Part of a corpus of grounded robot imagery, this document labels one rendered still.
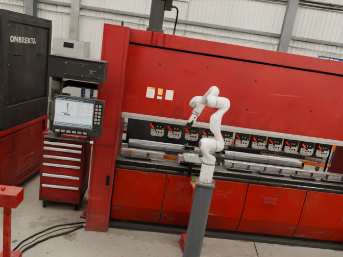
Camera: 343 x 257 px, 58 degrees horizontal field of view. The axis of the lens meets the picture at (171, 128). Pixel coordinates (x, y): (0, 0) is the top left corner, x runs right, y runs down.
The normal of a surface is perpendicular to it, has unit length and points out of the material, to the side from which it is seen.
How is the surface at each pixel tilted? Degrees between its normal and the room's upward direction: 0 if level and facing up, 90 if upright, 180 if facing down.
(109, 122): 90
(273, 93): 90
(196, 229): 90
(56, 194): 90
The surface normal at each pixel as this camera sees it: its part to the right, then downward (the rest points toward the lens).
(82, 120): 0.10, 0.26
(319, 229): 0.02, 0.47
